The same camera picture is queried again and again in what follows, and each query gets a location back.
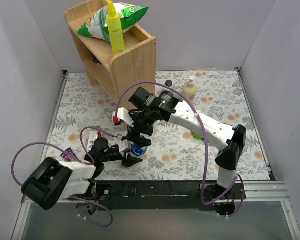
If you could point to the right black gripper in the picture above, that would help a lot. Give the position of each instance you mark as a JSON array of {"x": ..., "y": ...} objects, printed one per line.
[{"x": 138, "y": 139}]

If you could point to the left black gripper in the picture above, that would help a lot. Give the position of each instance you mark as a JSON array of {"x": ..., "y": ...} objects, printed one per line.
[{"x": 124, "y": 159}]

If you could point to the blue label water bottle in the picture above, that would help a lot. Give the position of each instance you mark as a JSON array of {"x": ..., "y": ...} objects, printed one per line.
[{"x": 138, "y": 151}]

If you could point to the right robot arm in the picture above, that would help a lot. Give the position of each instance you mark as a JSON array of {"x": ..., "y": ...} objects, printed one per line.
[{"x": 170, "y": 107}]

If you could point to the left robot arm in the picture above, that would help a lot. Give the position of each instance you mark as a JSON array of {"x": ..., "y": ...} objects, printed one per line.
[{"x": 54, "y": 180}]

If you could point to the white bottle black cap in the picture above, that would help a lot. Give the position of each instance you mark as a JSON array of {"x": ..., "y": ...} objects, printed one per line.
[{"x": 170, "y": 84}]

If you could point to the beige soap pump bottle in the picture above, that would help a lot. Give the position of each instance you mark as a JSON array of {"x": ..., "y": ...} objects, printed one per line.
[{"x": 189, "y": 89}]

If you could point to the yellow squeeze bottle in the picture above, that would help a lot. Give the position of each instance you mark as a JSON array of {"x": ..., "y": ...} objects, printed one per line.
[{"x": 115, "y": 29}]

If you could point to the red white snack packet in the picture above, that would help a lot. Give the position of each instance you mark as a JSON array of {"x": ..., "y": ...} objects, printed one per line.
[{"x": 93, "y": 135}]

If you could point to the purple candy packet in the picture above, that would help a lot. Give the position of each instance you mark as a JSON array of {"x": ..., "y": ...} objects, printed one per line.
[{"x": 69, "y": 155}]

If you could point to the green black product box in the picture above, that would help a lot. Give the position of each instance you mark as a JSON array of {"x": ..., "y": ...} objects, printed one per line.
[{"x": 197, "y": 136}]

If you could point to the wooden shelf unit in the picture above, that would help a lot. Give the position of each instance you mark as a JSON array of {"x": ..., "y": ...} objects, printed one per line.
[{"x": 117, "y": 74}]

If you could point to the green chip bag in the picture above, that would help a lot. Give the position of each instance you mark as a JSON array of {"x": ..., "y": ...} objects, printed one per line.
[{"x": 97, "y": 27}]

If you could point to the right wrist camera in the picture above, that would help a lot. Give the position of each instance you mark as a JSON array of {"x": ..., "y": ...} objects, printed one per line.
[{"x": 122, "y": 115}]

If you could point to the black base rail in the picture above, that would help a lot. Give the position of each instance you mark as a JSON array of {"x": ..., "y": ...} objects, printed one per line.
[{"x": 161, "y": 194}]

